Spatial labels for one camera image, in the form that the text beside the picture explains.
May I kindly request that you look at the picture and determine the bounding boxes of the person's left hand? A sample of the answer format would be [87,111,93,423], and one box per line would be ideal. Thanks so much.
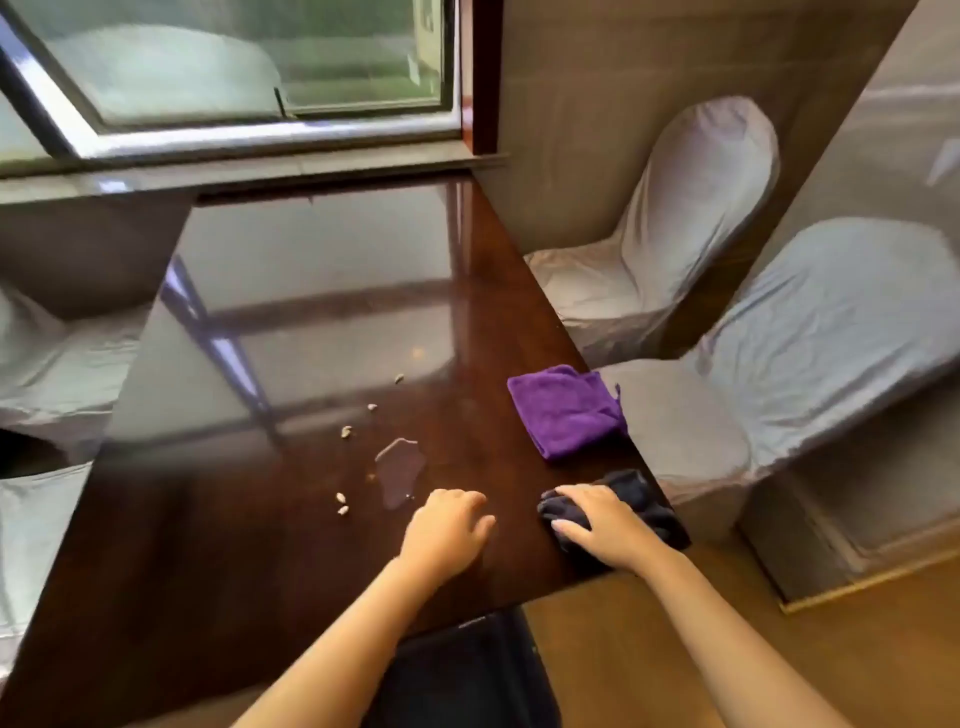
[396,488,498,588]

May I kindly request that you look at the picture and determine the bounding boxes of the person's right hand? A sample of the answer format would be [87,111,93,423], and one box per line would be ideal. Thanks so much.
[550,483,666,576]

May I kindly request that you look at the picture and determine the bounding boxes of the dark grey cloth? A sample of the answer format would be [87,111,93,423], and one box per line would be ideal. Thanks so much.
[537,469,692,579]

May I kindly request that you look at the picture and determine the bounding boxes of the person's left forearm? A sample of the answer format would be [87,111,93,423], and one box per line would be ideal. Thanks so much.
[231,555,453,728]

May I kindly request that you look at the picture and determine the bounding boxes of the person's right forearm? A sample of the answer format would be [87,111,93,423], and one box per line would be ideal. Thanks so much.
[611,547,858,728]

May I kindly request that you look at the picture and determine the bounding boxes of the water spill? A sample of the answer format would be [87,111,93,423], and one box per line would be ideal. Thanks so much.
[373,438,429,513]

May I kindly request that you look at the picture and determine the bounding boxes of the purple microfibre cloth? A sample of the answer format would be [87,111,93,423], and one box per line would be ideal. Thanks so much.
[507,364,630,462]

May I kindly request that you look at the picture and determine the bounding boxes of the person's dark clothing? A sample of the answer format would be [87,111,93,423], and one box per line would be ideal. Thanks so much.
[363,609,564,728]

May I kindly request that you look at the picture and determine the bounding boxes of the white covered chair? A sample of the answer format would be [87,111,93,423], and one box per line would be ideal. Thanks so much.
[0,461,94,680]
[597,216,960,543]
[523,95,782,369]
[0,283,148,451]

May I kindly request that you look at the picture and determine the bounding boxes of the glossy stone window sill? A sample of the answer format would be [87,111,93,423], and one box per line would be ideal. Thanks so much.
[0,150,511,209]

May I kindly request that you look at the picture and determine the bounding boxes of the red-brown wooden post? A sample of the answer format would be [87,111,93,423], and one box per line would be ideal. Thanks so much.
[460,0,504,156]

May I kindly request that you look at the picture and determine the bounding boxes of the metal window frame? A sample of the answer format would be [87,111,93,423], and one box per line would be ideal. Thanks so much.
[0,0,464,163]

